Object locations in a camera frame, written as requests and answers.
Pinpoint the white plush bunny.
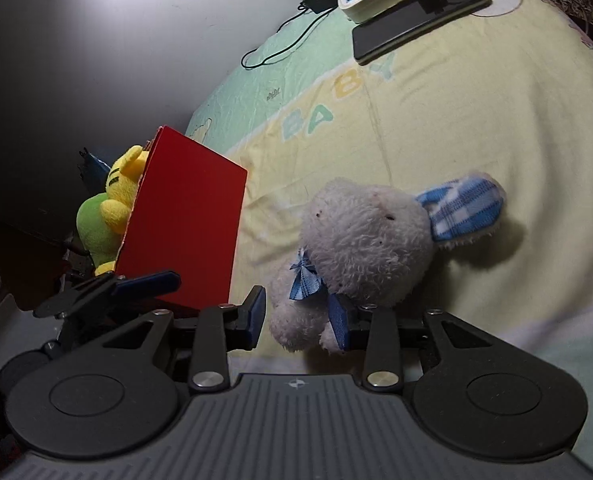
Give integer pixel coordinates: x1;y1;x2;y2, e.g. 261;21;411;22
269;172;507;353

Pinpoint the red cardboard box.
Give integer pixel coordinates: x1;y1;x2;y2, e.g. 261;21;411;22
115;126;248;310

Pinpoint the green plush toy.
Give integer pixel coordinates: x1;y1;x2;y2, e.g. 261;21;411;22
76;192;123;274

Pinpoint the yellow tiger plush toy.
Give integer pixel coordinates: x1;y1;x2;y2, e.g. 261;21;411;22
94;144;150;276

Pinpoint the black tablet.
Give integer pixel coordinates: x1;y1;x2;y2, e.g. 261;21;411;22
351;0;491;65

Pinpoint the yellow baby bed sheet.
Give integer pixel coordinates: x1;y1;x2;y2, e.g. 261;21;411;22
187;0;593;468

